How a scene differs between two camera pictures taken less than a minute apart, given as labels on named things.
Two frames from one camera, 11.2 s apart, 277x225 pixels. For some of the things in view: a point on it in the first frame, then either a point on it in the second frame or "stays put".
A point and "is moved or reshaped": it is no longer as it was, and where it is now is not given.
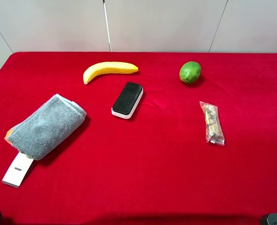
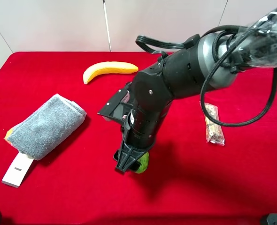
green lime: x=190 y=71 is moved or reshaped
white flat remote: x=17 y=170 stays put
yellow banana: x=108 y=68 stays put
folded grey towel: x=46 y=127 stays put
